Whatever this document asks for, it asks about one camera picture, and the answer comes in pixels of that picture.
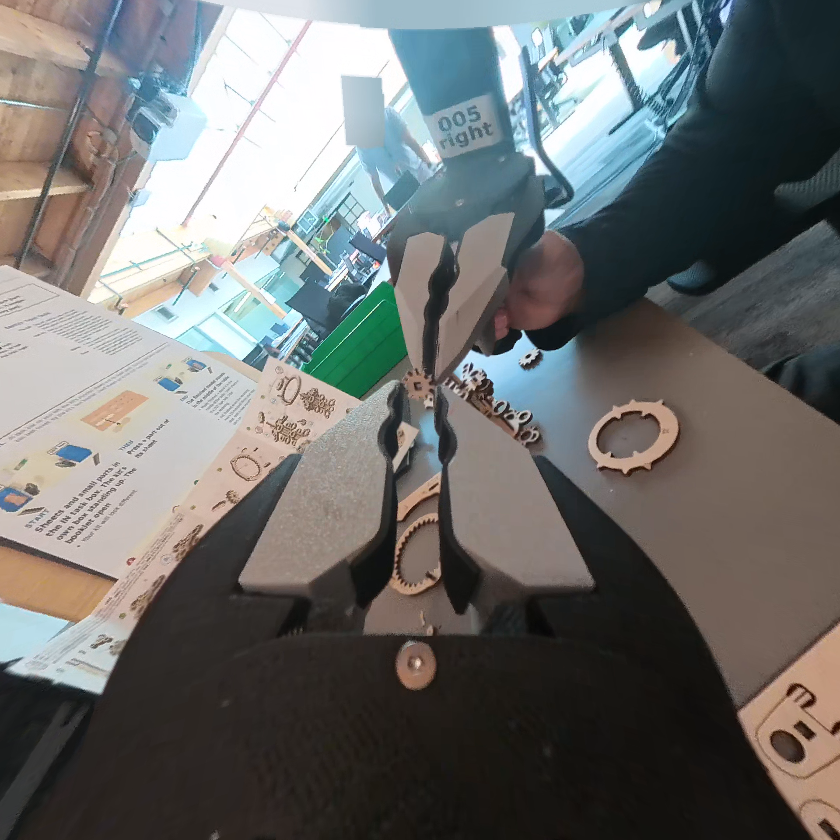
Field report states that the wooden spiked ring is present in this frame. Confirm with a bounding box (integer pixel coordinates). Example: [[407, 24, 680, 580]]
[[587, 399, 681, 476]]

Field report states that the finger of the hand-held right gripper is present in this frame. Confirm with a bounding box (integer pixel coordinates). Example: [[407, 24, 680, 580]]
[[433, 212, 517, 386], [392, 231, 455, 380]]

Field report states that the white instruction sheet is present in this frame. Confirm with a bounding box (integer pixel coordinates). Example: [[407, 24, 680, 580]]
[[0, 264, 261, 580]]

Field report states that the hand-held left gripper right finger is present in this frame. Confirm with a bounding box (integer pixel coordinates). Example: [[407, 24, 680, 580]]
[[434, 386, 597, 615]]

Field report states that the green plastic bin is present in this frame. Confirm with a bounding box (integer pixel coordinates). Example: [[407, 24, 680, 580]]
[[301, 281, 412, 399]]

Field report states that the person's right forearm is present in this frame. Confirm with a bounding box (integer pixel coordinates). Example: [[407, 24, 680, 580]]
[[528, 0, 840, 352]]

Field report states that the illustrated assembly booklet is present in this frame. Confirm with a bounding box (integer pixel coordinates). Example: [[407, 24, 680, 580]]
[[26, 356, 363, 691]]

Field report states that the wooden part sheet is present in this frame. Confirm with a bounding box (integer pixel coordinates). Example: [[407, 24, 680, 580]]
[[738, 646, 840, 840]]

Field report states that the black cable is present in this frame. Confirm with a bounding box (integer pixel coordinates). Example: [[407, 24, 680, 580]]
[[524, 46, 576, 210]]

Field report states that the long curved wooden piece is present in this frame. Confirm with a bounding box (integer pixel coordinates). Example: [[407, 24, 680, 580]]
[[395, 471, 443, 524]]

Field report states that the person's right hand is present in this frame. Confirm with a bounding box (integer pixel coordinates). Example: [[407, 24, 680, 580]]
[[494, 231, 586, 336]]

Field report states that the cluster of wooden gears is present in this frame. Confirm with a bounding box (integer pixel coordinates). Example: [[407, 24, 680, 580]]
[[458, 363, 543, 448]]

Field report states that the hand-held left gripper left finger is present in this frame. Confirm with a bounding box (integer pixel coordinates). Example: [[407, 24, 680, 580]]
[[239, 382, 403, 609]]

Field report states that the wooden toothed ring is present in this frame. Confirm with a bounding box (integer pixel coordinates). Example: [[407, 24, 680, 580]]
[[390, 513, 443, 597]]

